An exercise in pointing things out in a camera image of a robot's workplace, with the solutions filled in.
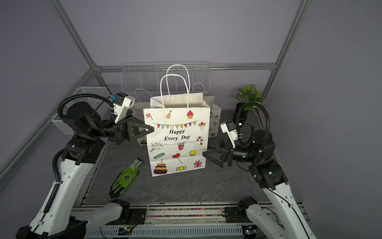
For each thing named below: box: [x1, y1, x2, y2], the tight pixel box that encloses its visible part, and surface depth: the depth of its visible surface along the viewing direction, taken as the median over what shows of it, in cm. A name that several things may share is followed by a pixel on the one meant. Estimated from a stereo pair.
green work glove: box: [108, 157, 143, 199], surface depth 86 cm
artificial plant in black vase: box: [232, 84, 267, 124], surface depth 98 cm
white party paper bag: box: [143, 92, 211, 178], surface depth 50 cm
